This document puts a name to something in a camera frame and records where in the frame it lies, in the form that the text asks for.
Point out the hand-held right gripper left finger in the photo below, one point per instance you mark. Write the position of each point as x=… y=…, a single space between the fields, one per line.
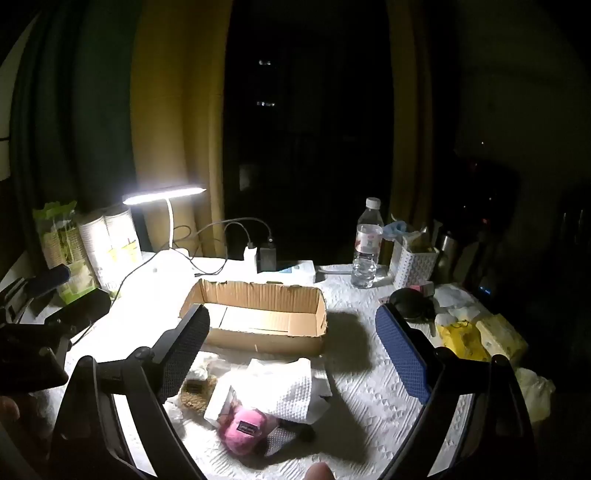
x=184 y=350

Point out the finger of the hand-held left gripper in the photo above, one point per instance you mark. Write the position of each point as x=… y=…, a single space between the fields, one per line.
x=48 y=278
x=83 y=307

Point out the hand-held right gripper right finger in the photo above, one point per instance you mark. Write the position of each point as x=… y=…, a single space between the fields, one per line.
x=401 y=355

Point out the white paper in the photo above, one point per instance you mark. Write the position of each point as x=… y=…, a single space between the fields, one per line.
x=210 y=367

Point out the brown scrubbing sponge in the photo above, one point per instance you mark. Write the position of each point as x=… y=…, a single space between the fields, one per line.
x=198 y=397

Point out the small white packet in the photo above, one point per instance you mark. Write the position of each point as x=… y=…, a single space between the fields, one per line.
x=219 y=401

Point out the cardboard box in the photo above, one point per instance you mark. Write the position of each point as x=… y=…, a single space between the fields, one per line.
x=263 y=339

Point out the pink plush toy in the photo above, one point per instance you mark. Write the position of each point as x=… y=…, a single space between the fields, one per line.
x=244 y=438

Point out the white waffle towel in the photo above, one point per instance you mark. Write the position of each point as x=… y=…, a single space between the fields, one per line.
x=291 y=387

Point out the person's left hand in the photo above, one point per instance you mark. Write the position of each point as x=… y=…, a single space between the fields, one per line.
x=8 y=406

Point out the person's right hand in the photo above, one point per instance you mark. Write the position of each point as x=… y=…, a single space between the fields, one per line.
x=321 y=471

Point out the green printed bag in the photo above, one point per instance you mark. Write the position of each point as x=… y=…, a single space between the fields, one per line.
x=60 y=244

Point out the black round pouch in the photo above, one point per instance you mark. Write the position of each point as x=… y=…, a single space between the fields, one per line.
x=408 y=304

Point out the yellow plastic bag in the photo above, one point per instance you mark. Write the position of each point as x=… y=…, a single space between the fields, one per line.
x=461 y=341

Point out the paper cup pack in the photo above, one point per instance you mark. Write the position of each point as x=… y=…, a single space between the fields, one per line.
x=108 y=244

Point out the small pink box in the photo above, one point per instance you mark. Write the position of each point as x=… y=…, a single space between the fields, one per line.
x=422 y=288

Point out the white textured tablecloth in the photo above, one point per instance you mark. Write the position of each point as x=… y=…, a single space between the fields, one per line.
x=360 y=415

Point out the white crumpled tissue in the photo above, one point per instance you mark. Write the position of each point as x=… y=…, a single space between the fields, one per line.
x=457 y=300

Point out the white perforated container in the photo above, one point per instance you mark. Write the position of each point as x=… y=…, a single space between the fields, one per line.
x=413 y=267

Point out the yellow tissue pack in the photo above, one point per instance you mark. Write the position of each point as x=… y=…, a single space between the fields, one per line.
x=501 y=337

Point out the clear plastic water bottle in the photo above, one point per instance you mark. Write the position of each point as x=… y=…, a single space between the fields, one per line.
x=367 y=258

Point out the metal flask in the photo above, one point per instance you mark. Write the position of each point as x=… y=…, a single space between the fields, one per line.
x=445 y=254

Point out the white charger plug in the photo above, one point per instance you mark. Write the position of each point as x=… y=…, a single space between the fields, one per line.
x=250 y=259

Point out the blue cloth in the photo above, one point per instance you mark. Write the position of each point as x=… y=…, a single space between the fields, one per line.
x=395 y=229

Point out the black charger plug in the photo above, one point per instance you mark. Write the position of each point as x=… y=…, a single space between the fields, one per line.
x=268 y=256

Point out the white box with blue print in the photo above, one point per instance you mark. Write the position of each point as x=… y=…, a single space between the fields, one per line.
x=295 y=271

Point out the white desk lamp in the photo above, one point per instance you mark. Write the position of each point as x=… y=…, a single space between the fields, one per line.
x=161 y=194

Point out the white plastic bag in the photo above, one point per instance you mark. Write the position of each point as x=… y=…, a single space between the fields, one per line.
x=535 y=392

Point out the green curtain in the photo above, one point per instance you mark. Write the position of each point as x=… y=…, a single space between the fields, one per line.
x=78 y=115

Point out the yellow curtain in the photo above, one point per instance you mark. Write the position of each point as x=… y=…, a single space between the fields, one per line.
x=411 y=115
x=180 y=115

